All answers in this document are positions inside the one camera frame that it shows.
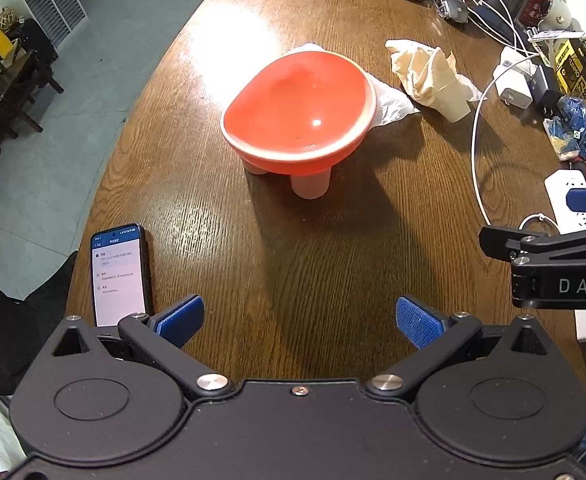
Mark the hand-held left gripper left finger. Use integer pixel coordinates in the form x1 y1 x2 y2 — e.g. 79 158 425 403
48 294 235 403

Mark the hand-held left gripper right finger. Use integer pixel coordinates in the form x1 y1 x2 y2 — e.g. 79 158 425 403
365 297 554 404

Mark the beige paper towel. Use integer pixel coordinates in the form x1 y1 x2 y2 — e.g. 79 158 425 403
385 39 482 124

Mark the red bowl with white legs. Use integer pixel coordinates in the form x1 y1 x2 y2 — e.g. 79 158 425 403
221 44 378 200

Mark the white power strip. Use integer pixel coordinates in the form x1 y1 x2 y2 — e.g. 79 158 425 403
543 170 586 344

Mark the black smartphone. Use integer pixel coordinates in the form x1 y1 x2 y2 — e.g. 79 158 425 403
91 223 154 329

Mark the blue plastic packet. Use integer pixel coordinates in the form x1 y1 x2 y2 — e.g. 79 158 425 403
544 95 586 162

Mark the black charger adapter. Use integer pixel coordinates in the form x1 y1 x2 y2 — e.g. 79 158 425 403
530 65 565 114

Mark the yellow and black box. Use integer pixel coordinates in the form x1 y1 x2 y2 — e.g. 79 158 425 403
553 35 586 107

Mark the white charger adapter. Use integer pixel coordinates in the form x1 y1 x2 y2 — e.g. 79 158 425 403
493 47 539 109

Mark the dark cloth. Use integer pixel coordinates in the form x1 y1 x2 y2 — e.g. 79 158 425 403
0 249 80 397

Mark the white round figurine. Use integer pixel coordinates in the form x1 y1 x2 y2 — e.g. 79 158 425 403
538 0 582 32

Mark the dark blue case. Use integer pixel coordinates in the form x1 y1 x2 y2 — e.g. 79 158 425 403
473 5 517 44

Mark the red box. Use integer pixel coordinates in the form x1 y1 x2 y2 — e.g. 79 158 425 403
518 0 550 27

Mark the white tissue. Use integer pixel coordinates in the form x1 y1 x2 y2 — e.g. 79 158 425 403
363 72 422 129

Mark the grey computer mouse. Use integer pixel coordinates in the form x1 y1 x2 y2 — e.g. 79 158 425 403
435 0 470 24

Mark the yellow bag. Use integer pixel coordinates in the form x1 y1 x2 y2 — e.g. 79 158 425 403
0 25 20 59

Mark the long white cable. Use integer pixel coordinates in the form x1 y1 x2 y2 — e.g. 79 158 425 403
471 72 561 233

